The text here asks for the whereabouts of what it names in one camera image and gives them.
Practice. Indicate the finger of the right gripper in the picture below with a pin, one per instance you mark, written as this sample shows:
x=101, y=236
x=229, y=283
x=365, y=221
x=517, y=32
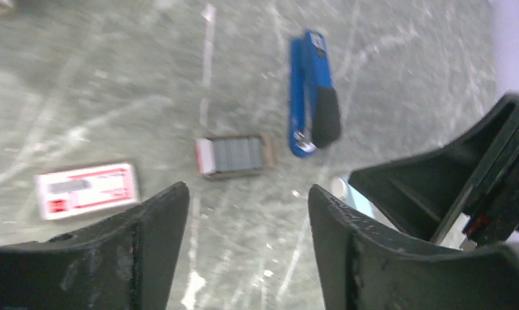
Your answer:
x=423, y=195

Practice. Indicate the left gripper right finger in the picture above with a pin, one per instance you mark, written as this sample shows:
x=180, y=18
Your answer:
x=364, y=264

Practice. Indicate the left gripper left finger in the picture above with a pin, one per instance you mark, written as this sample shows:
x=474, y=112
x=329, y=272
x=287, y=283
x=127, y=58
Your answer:
x=126, y=261

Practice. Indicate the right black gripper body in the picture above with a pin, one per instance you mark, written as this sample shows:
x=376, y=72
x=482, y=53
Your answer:
x=493, y=202

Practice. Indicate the light blue small stapler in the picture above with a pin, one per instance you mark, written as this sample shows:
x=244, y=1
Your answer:
x=340, y=188

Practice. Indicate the red white staple box sleeve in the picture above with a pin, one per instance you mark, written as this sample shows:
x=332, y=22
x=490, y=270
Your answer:
x=76, y=191

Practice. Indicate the staple tray with staples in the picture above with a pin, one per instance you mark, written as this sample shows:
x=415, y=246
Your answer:
x=234, y=156

